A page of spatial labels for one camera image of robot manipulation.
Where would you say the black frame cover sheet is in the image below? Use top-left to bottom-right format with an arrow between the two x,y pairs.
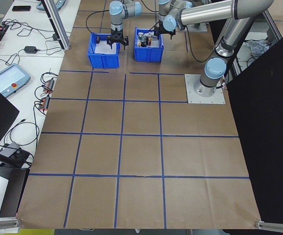
208,21 -> 283,230

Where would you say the tall aluminium profile post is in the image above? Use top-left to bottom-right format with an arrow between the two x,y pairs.
40,0 -> 71,51

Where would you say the aluminium table corner rail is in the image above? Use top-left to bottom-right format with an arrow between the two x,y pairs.
0,217 -> 22,234
254,219 -> 283,235

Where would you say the blue bin with push buttons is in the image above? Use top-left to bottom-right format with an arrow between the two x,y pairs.
133,26 -> 166,63

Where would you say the black USB cable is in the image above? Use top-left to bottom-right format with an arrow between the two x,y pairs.
0,118 -> 41,149

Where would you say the teach pendant with tilted screen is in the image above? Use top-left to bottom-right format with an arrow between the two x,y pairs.
0,63 -> 32,98

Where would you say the crumpled white plastic sheet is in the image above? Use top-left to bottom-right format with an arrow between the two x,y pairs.
244,40 -> 273,57

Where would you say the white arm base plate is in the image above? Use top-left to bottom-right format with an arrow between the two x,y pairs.
177,23 -> 208,33
184,73 -> 226,105

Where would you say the orange black adapter module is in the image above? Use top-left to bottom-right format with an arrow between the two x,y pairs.
45,77 -> 56,93
40,96 -> 51,111

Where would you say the aluminium V frame bar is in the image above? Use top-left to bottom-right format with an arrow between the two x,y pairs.
229,57 -> 245,74
261,9 -> 283,41

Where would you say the black smartphone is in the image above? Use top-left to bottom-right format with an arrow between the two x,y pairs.
12,5 -> 32,12

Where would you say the black adapter cable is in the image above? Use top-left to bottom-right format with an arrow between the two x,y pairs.
5,39 -> 65,66

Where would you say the blue bin with dark parts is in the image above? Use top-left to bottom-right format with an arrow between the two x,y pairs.
87,33 -> 121,69

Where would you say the black flat base plate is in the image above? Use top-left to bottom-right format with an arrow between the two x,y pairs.
0,168 -> 31,218

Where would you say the light blue teach pendant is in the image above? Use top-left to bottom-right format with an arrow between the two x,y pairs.
36,0 -> 68,11

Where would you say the grey flat device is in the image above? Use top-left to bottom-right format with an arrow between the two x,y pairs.
0,141 -> 22,157

